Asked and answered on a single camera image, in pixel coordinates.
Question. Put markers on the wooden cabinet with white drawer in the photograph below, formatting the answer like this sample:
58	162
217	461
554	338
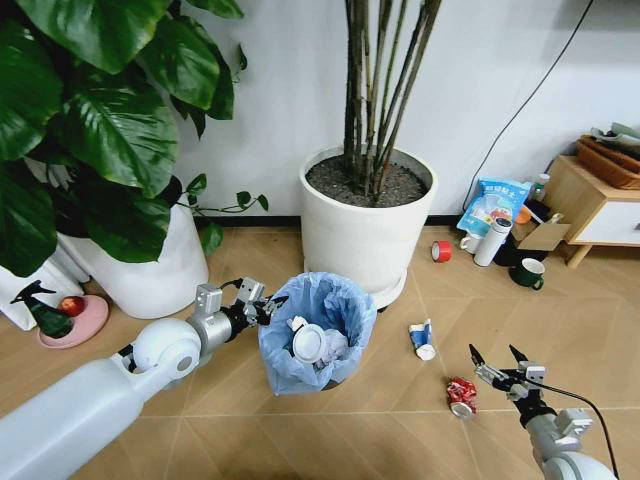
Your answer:
585	200

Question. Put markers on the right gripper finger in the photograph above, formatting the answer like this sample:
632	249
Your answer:
521	362
492	376

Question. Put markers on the crumpled white paper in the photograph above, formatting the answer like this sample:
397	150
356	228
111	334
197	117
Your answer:
336	346

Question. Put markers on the large white round plant pot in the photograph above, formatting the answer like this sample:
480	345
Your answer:
360	235

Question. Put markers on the pale green cloth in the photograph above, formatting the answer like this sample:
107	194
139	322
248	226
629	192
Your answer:
622	132

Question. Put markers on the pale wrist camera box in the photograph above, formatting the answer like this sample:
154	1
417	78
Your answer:
251	292
535	374

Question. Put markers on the trash bin with blue bag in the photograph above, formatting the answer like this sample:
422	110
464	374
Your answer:
300	300

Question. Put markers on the crushed red can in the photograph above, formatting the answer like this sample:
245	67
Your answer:
461	395

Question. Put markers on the small orange object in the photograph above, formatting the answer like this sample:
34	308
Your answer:
522	216

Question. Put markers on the white thermos bottle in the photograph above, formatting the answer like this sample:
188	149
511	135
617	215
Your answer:
491	242

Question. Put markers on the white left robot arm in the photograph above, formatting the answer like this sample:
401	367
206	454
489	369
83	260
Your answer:
75	405

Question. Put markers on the pink plate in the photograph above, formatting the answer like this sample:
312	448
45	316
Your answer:
90	320

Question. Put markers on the black spray bottle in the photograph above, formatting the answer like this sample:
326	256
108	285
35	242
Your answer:
47	317

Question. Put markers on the dark green mug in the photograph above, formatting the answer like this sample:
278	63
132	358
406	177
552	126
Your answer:
527	272

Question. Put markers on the red tape roll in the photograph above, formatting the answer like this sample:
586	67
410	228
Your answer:
441	252

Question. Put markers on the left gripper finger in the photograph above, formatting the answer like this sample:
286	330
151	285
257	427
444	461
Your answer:
260	319
270	304

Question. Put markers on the red apple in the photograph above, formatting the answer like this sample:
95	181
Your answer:
73	305

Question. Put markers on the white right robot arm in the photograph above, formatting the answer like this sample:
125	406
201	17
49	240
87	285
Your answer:
565	450

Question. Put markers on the thin-stemmed tall plant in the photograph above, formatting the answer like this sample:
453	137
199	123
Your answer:
372	100

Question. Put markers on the brown cardboard box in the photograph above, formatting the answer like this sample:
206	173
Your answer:
542	235

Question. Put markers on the large-leaf green plant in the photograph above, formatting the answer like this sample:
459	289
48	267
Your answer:
100	125

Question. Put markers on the blue snack bag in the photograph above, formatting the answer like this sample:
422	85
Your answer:
492	205

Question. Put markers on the small bottle with green label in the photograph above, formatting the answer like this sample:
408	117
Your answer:
539	187

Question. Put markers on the white plastic cup lid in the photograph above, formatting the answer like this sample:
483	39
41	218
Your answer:
307	342

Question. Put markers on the brown wicker basket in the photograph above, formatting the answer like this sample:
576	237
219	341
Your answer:
607	162

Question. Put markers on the white pot saucer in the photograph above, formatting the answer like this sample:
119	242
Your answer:
390	292

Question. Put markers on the white mug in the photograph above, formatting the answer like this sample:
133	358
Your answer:
470	244

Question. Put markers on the white tapered plant pot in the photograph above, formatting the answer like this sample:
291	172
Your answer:
150	285

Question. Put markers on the crushed blue white carton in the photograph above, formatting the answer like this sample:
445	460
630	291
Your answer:
421	336

